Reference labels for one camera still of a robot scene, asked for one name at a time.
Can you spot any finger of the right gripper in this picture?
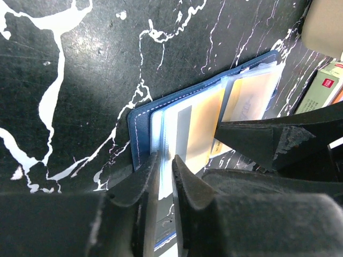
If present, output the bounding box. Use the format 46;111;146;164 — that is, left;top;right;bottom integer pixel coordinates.
202;169;342;195
214;102;342;171

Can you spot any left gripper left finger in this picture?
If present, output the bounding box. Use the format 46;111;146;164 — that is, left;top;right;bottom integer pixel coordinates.
1;153;161;256

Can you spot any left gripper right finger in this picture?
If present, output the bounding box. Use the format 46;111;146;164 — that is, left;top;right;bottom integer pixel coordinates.
172;156;342;256

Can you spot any blue leather card holder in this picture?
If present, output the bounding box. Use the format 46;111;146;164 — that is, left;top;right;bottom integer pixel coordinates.
127;50;282;172

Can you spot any beige oval card tray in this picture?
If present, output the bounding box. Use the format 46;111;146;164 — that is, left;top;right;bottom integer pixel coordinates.
301;0;342;61

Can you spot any white small carton box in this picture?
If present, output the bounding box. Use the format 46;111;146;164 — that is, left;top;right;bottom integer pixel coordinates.
294;61;343;115

